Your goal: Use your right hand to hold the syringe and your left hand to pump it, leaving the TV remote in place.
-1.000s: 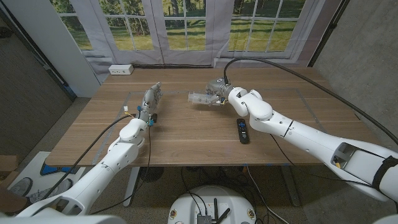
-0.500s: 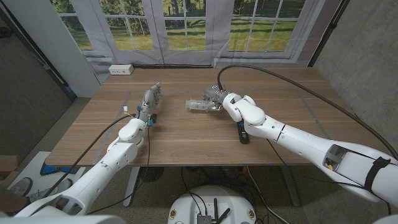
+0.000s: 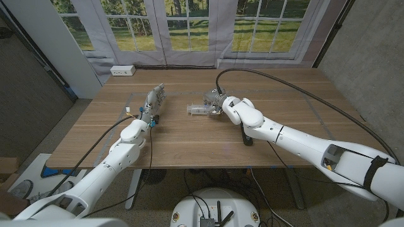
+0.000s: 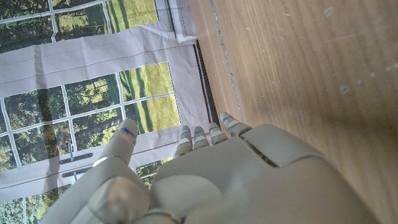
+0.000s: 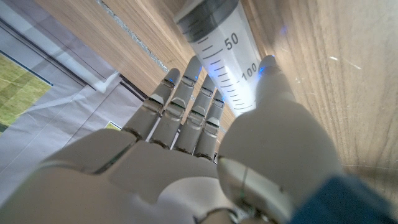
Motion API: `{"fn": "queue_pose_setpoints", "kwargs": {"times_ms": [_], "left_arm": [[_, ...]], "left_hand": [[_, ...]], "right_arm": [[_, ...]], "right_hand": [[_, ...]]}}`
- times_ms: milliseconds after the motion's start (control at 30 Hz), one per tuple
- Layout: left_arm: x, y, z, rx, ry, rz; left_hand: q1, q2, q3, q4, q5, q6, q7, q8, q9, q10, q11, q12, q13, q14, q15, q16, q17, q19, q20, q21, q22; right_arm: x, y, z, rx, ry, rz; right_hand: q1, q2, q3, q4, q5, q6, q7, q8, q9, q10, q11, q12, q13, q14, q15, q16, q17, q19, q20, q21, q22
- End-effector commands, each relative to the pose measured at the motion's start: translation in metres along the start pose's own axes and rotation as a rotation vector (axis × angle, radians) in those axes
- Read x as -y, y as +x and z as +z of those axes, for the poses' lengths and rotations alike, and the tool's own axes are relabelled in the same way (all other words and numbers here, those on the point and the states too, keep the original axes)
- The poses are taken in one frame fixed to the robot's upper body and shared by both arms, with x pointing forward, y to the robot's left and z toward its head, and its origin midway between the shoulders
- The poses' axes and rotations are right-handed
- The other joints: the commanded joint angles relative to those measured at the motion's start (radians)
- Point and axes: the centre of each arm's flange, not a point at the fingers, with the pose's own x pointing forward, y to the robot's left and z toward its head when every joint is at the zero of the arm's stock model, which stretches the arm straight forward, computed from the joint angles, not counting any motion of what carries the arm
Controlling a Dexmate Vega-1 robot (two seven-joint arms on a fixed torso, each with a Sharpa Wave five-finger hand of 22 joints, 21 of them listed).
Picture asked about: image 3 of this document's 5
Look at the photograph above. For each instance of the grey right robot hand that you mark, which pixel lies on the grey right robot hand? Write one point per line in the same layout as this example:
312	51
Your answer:
214	99

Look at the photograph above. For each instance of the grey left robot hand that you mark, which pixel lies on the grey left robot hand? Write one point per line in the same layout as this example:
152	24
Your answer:
154	101

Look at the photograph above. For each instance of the clear plastic syringe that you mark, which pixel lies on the clear plastic syringe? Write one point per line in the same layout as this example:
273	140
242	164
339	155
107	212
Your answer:
197	109

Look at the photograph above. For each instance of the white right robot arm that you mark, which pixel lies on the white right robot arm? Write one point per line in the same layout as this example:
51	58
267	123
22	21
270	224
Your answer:
300	142

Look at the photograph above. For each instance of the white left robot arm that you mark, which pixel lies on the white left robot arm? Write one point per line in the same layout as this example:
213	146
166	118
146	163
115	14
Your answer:
104	170

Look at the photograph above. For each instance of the black TV remote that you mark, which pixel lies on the black TV remote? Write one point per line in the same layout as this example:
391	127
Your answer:
247	141

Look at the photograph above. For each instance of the white power strip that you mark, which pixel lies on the white power strip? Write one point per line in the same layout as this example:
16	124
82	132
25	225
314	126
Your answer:
122	70

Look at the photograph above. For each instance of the printed window backdrop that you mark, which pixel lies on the printed window backdrop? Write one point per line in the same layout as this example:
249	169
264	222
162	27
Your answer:
189	60

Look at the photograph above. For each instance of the black round fan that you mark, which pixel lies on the black round fan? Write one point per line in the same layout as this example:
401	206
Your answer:
153	176

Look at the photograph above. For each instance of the white table leg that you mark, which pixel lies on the white table leg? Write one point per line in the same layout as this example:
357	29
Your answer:
134	189
296	192

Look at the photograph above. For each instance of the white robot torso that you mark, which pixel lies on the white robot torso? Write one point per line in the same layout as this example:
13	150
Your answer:
240	205

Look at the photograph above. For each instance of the white panel board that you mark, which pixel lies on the white panel board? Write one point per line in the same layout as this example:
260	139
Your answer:
57	47

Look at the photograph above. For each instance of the black antenna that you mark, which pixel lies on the black antenna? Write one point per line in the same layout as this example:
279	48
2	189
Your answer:
218	211
228	218

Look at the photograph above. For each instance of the grey router box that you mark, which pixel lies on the grey router box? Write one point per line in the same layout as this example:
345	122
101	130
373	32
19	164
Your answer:
206	222

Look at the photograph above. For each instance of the black backdrop stand pole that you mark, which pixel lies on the black backdrop stand pole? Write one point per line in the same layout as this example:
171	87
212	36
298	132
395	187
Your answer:
331	34

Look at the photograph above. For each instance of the white floor plate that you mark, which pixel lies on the white floor plate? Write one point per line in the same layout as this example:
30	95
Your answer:
34	170

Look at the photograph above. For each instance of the brown cardboard box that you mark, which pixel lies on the brown cardboard box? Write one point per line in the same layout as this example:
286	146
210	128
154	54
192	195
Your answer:
8	165

